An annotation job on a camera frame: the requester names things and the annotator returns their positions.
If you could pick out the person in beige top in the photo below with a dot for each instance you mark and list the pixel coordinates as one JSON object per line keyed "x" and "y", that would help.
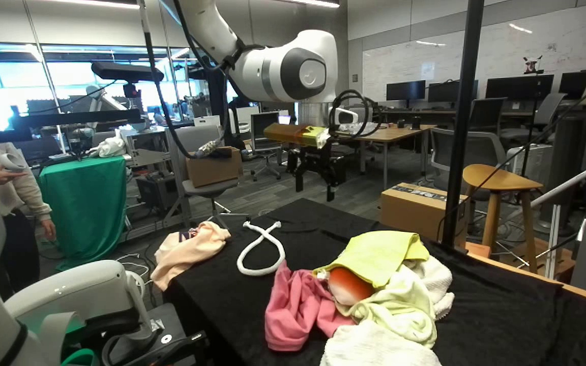
{"x": 24, "y": 213}

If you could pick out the red white ball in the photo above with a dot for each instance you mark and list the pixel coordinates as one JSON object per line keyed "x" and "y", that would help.
{"x": 347, "y": 287}

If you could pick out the pink cloth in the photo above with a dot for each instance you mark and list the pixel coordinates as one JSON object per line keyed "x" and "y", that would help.
{"x": 298, "y": 305}

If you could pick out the white shirt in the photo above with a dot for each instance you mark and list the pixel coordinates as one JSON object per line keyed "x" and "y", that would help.
{"x": 436, "y": 279}

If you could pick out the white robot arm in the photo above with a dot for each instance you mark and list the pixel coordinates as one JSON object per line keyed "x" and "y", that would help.
{"x": 301, "y": 70}

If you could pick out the pale green cloth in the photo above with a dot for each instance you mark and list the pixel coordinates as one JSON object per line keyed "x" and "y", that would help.
{"x": 401, "y": 307}

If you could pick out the cardboard box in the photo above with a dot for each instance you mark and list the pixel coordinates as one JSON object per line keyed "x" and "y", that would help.
{"x": 413, "y": 209}

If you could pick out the yellow cloth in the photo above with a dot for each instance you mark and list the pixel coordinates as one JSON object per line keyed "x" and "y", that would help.
{"x": 377, "y": 255}

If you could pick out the wooden stool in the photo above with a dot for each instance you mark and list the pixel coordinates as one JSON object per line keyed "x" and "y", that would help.
{"x": 498, "y": 181}

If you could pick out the peach cloth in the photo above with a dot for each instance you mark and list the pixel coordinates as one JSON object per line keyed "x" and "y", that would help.
{"x": 178, "y": 253}

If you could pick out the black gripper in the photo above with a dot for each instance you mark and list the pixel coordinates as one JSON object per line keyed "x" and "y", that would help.
{"x": 316, "y": 154}

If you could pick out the black vertical pole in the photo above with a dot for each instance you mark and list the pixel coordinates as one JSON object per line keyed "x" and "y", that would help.
{"x": 463, "y": 115}

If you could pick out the white towel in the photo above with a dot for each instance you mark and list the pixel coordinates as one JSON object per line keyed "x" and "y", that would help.
{"x": 370, "y": 345}

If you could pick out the black table cloth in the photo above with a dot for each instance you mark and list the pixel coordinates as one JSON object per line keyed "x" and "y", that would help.
{"x": 500, "y": 318}

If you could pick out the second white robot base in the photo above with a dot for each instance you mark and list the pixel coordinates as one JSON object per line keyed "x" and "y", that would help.
{"x": 33, "y": 325}

